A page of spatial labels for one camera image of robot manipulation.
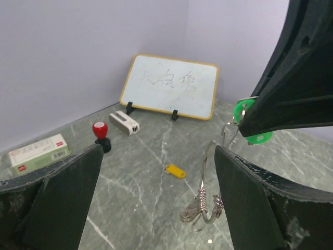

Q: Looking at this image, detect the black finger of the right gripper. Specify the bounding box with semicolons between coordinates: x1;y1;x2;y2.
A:
239;0;332;137

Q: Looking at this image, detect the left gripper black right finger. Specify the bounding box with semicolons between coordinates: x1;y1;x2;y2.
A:
214;146;332;249

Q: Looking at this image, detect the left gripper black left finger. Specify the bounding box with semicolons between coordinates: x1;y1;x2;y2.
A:
1;144;104;249

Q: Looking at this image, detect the green tagged key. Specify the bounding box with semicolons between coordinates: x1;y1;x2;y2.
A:
232;96;274;146

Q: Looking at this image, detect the large silver keyring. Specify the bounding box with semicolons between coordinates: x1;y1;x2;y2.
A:
180;121;239;233

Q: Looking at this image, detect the yellow tagged key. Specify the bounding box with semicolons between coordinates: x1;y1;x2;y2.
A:
163;164;186;179

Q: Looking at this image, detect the white green cardboard box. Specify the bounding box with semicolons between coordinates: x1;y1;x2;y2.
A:
8;134;71;176

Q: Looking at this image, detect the red black stamp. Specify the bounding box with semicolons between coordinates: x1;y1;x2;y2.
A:
92;121;112;153

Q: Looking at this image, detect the small whiteboard yellow frame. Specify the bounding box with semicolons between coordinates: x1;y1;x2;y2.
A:
119;54;219;120

